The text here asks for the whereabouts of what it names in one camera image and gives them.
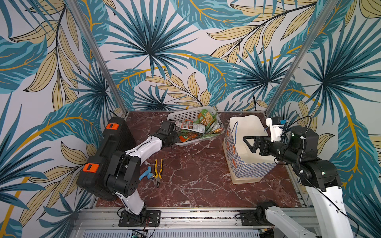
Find white blue checkered paper bag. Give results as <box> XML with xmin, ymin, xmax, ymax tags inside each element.
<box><xmin>222</xmin><ymin>115</ymin><xmax>276</xmax><ymax>184</ymax></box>

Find large dark seasoning packet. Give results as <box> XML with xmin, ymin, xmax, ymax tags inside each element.
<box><xmin>175</xmin><ymin>121</ymin><xmax>205</xmax><ymax>134</ymax></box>

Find grey plastic basket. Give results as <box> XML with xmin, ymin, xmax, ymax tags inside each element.
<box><xmin>167</xmin><ymin>106</ymin><xmax>225</xmax><ymax>147</ymax></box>

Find green orange soup packet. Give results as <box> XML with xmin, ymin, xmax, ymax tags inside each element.
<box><xmin>197</xmin><ymin>109</ymin><xmax>216</xmax><ymax>126</ymax></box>

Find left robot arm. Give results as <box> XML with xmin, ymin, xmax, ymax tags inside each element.
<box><xmin>104</xmin><ymin>121</ymin><xmax>179</xmax><ymax>215</ymax></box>

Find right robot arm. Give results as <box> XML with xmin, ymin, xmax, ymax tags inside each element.
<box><xmin>243</xmin><ymin>126</ymin><xmax>358</xmax><ymax>238</ymax></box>

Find green orange condiment packet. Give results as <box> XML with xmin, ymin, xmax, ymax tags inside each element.
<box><xmin>179</xmin><ymin>131</ymin><xmax>200</xmax><ymax>143</ymax></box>

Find yellow black pliers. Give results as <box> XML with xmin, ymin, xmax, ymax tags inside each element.
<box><xmin>154</xmin><ymin>159</ymin><xmax>163</xmax><ymax>188</ymax></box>

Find black tool case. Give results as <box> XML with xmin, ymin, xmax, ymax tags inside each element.
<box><xmin>76</xmin><ymin>117</ymin><xmax>137</xmax><ymax>201</ymax></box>

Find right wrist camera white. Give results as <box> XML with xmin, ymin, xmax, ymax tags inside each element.
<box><xmin>266</xmin><ymin>117</ymin><xmax>288</xmax><ymax>142</ymax></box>

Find blue handled tool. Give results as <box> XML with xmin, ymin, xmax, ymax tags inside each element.
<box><xmin>139</xmin><ymin>166</ymin><xmax>155</xmax><ymax>181</ymax></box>

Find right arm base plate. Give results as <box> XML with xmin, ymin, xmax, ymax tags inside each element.
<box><xmin>236</xmin><ymin>209</ymin><xmax>269</xmax><ymax>226</ymax></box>

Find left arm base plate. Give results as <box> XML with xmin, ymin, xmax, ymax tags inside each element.
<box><xmin>118</xmin><ymin>210</ymin><xmax>161</xmax><ymax>227</ymax></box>

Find aluminium front rail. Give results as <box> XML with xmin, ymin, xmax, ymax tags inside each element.
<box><xmin>73</xmin><ymin>207</ymin><xmax>318</xmax><ymax>230</ymax></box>

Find right aluminium corner post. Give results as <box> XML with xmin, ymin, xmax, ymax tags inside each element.
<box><xmin>265</xmin><ymin>0</ymin><xmax>338</xmax><ymax>116</ymax></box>

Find aluminium corner post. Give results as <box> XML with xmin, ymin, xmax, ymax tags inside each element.
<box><xmin>66</xmin><ymin>0</ymin><xmax>129</xmax><ymax>118</ymax></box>
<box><xmin>265</xmin><ymin>0</ymin><xmax>338</xmax><ymax>116</ymax></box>

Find left aluminium corner post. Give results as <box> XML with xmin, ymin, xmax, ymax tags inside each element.
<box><xmin>66</xmin><ymin>0</ymin><xmax>129</xmax><ymax>118</ymax></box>

